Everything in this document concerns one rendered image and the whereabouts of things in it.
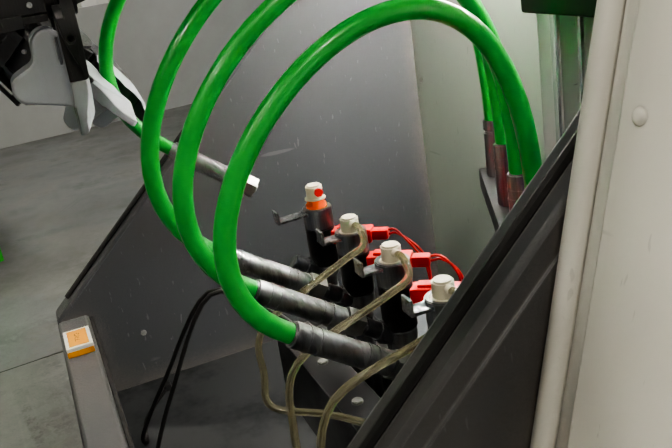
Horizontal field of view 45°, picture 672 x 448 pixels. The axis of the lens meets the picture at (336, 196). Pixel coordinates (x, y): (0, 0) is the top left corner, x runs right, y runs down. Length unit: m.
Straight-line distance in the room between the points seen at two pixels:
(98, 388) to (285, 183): 0.37
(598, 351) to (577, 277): 0.04
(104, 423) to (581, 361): 0.52
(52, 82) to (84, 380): 0.36
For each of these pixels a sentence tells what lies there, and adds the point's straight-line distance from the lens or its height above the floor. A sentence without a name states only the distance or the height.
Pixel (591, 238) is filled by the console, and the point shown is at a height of 1.20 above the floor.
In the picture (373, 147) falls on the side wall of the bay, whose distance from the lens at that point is 1.13.
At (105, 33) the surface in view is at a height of 1.30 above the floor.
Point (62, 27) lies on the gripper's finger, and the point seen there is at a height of 1.32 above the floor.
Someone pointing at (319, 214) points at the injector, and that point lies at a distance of 0.76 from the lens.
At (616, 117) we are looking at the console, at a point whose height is 1.26.
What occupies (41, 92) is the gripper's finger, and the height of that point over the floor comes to 1.28.
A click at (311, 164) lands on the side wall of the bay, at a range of 1.10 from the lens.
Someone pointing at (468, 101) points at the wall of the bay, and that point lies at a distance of 1.03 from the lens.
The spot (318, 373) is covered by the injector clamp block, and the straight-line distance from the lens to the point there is 0.77.
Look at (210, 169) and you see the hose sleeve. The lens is 0.84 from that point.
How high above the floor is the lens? 1.37
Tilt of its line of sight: 19 degrees down
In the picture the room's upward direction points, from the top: 9 degrees counter-clockwise
